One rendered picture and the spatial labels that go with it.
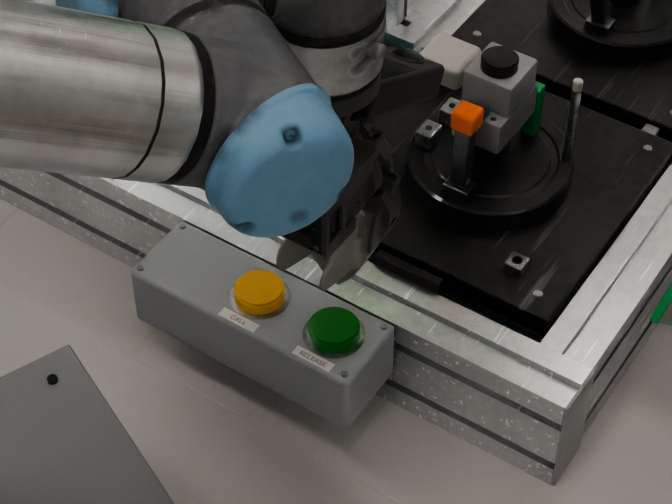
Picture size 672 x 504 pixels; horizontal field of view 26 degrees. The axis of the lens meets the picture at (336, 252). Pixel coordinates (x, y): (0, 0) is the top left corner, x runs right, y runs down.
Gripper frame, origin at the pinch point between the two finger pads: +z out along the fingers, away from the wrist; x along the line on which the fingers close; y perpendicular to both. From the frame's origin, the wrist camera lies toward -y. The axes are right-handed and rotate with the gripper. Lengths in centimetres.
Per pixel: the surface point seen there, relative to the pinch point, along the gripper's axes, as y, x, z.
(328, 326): 1.1, -0.4, 6.6
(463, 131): -14.8, 1.6, -2.5
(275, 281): -0.5, -6.4, 6.6
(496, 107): -18.7, 2.4, -2.5
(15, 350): 10.1, -26.5, 17.9
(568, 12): -41.5, -2.0, 4.6
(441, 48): -30.5, -9.2, 4.6
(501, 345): -5.5, 11.1, 7.8
